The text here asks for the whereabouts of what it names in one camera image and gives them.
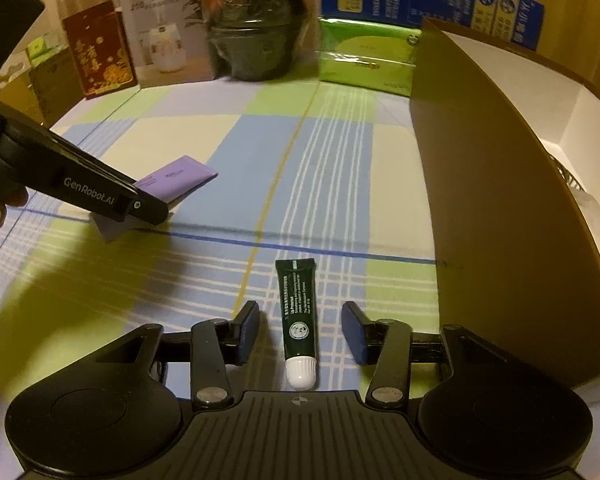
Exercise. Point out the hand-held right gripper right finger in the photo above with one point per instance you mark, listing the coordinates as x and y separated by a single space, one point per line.
352 332

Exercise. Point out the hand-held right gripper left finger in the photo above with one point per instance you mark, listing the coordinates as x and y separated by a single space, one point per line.
250 332

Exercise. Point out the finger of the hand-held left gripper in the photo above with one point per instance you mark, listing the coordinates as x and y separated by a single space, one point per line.
150 208

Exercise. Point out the purple tube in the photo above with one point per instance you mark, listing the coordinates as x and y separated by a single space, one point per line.
180 177

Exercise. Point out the dark green tube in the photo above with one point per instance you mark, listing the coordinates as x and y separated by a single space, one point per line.
296 310

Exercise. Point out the brown cardboard box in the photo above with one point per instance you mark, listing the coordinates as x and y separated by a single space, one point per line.
480 185

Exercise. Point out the leopard print hair clip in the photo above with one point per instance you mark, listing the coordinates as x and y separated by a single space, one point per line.
570 175

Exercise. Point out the checkered tablecloth desktop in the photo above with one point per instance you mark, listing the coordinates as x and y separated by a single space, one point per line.
330 170

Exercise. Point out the brown cardboard carton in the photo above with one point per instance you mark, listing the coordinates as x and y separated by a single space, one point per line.
50 90

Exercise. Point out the light green tissue packs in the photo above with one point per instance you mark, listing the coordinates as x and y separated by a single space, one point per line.
42 47

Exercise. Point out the red gift box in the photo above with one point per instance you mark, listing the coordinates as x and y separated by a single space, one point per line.
100 55

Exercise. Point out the white humidifier box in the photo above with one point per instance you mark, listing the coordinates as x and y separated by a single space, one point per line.
165 35

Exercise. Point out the dark green jar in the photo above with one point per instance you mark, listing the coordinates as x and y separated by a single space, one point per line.
255 35

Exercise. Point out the green tissue pack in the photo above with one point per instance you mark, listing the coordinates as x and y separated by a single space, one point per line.
365 55

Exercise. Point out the clear box of floss picks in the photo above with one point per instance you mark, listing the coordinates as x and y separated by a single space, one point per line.
592 215

